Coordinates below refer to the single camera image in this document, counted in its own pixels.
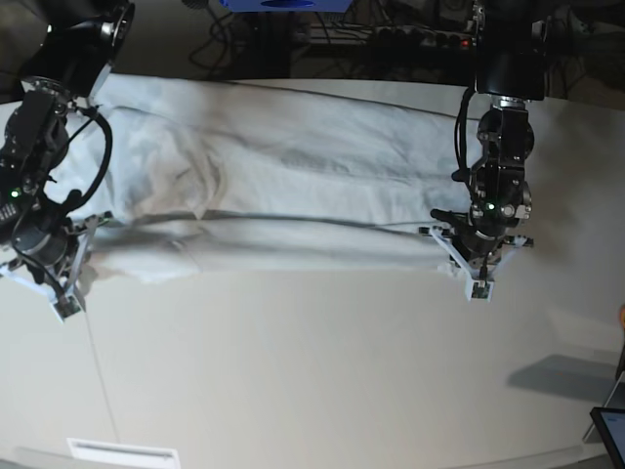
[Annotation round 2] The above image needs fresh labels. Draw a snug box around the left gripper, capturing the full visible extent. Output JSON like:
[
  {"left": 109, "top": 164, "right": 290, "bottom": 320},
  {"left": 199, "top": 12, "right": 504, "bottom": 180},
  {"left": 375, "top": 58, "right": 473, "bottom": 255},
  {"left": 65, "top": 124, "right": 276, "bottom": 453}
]
[{"left": 451, "top": 224, "right": 508, "bottom": 269}]

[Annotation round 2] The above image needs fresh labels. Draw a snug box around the white T-shirt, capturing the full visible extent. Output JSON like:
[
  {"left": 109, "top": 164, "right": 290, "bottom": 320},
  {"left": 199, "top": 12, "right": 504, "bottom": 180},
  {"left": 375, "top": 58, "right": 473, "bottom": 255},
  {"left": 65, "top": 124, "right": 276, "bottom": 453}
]
[{"left": 75, "top": 74, "right": 468, "bottom": 282}]

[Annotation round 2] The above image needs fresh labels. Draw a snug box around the tablet with dark frame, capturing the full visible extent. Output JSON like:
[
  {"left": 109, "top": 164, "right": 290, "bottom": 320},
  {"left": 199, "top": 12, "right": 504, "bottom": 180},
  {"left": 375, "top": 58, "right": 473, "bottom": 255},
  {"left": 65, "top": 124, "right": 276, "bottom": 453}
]
[{"left": 590, "top": 407, "right": 624, "bottom": 469}]

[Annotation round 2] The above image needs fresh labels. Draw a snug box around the white paper label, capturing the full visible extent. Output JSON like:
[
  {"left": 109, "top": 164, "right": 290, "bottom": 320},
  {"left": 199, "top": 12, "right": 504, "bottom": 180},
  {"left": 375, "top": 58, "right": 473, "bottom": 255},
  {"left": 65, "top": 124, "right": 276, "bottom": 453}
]
[{"left": 67, "top": 438, "right": 182, "bottom": 469}]

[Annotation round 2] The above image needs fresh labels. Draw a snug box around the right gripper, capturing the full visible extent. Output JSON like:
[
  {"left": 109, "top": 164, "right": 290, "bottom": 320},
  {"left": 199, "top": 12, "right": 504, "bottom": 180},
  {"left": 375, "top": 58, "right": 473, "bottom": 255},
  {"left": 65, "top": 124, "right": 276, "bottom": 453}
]
[{"left": 10, "top": 219, "right": 86, "bottom": 288}]

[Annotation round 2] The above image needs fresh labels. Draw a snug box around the power strip with red light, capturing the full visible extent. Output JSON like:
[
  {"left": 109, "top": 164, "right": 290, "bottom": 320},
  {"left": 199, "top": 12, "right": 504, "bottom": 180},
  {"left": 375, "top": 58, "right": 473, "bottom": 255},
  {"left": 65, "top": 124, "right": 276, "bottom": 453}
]
[{"left": 421, "top": 32, "right": 475, "bottom": 51}]

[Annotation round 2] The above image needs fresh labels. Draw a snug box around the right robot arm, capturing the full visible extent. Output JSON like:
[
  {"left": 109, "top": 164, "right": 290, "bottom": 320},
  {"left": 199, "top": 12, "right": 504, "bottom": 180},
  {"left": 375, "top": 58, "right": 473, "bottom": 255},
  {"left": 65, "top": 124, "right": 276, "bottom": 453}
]
[{"left": 1, "top": 1, "right": 135, "bottom": 294}]

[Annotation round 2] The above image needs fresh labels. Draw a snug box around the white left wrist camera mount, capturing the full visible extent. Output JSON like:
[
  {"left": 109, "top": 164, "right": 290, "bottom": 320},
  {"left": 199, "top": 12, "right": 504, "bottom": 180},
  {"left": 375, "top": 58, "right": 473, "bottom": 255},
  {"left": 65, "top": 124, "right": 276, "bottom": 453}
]
[{"left": 418, "top": 226, "right": 534, "bottom": 302}]

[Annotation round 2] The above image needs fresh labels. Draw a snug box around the blue box overhead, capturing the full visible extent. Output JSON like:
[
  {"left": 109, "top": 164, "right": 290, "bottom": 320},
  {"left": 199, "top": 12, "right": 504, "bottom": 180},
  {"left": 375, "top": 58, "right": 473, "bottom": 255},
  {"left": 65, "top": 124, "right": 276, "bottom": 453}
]
[{"left": 220, "top": 0, "right": 353, "bottom": 13}]

